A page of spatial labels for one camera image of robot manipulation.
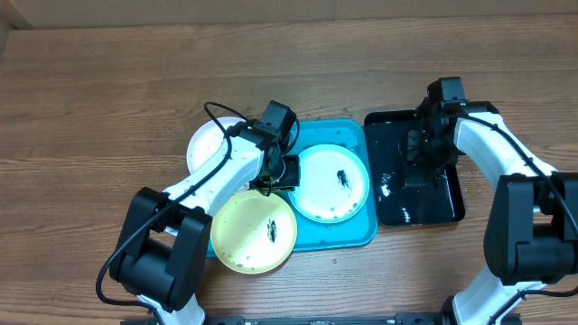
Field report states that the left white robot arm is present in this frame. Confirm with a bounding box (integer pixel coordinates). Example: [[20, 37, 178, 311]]
[[97, 120, 298, 324]]

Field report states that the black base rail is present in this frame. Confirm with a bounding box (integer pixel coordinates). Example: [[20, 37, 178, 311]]
[[120, 311, 523, 325]]

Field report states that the black water tray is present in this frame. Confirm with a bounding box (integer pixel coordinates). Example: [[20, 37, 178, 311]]
[[364, 110, 465, 227]]

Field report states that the pink speckled plate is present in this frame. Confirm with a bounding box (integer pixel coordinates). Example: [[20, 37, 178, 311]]
[[186, 120, 224, 174]]

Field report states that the yellow plate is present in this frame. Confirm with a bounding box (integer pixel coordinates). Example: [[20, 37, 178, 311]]
[[210, 190, 297, 274]]

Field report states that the teal plastic tray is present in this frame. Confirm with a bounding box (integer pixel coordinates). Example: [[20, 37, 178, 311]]
[[279, 119, 378, 251]]

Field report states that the light blue plate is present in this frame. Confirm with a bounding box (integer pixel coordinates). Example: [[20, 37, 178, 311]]
[[288, 144, 369, 224]]

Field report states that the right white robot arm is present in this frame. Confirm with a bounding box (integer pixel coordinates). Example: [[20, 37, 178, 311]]
[[399, 99, 577, 324]]

